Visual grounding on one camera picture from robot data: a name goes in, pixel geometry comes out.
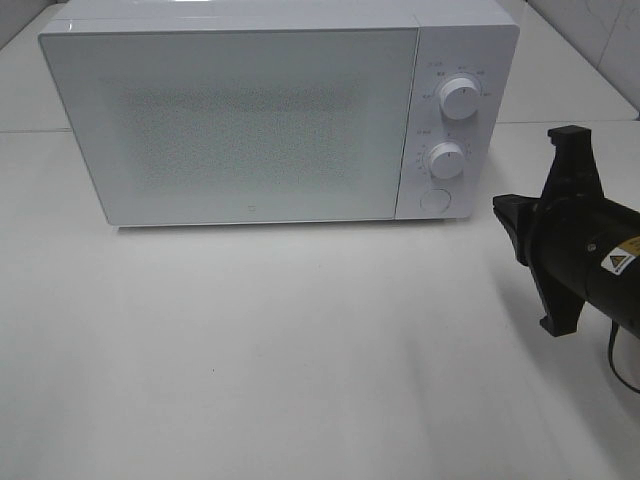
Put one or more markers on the lower white timer knob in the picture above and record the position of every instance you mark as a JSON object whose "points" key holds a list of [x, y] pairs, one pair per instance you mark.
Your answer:
{"points": [[446, 160]]}

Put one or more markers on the round white door button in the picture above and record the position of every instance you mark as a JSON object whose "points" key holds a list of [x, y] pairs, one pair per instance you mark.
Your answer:
{"points": [[435, 202]]}

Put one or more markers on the white microwave oven body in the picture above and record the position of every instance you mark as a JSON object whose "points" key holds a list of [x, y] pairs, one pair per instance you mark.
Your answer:
{"points": [[478, 38]]}

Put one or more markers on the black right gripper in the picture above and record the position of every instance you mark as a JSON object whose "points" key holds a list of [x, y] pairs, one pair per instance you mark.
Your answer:
{"points": [[582, 251]]}

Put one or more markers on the upper white power knob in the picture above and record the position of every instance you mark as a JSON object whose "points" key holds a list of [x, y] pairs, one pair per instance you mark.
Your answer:
{"points": [[458, 96]]}

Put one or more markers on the white microwave door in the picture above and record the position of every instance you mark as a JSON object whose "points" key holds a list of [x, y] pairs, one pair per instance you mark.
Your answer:
{"points": [[238, 127]]}

